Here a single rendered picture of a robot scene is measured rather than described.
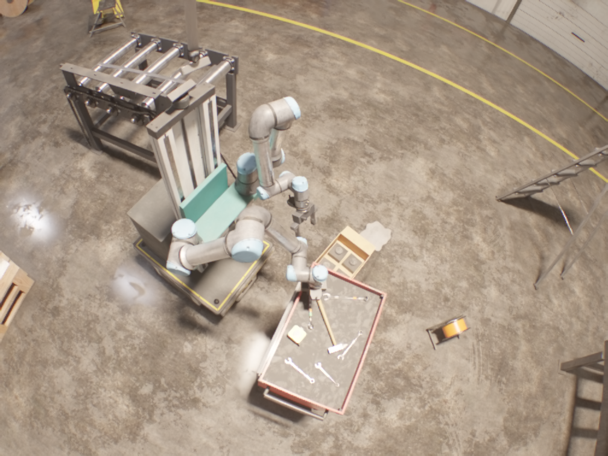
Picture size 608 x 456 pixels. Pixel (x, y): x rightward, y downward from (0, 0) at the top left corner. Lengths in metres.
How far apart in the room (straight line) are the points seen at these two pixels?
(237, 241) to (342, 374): 0.94
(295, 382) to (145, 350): 1.44
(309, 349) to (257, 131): 1.12
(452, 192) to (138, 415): 3.77
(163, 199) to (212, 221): 0.51
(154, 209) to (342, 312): 1.33
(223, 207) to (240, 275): 0.76
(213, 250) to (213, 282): 1.14
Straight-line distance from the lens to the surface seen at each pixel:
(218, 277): 2.53
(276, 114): 1.49
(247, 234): 1.27
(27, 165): 4.42
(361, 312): 1.93
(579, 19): 11.22
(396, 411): 2.92
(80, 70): 3.11
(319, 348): 1.83
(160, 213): 2.22
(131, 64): 3.45
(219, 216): 1.89
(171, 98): 1.32
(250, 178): 1.84
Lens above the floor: 2.69
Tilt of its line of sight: 60 degrees down
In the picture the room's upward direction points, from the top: 16 degrees clockwise
